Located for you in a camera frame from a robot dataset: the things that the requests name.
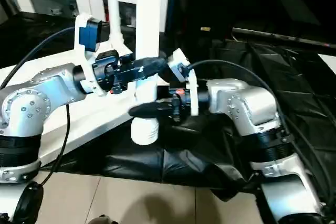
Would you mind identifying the white plastic table leg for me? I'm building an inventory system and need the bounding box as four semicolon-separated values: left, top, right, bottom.
106;0;124;45
130;0;162;146

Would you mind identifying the blue upright panel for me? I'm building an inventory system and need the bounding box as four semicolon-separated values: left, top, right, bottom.
164;0;181;33

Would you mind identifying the brown round object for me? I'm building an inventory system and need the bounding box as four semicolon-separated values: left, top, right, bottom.
90;215;117;224

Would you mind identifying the white plastic table top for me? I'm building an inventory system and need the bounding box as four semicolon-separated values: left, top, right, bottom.
0;47;159;167

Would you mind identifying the black mat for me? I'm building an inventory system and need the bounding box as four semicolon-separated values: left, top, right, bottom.
0;11;336;204

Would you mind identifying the long metal rod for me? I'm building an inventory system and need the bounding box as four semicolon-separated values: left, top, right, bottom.
232;26;336;49

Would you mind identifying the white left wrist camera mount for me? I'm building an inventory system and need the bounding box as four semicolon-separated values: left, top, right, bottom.
72;12;108;98

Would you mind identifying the white sheet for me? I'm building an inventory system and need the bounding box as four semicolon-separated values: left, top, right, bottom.
318;53;336;74

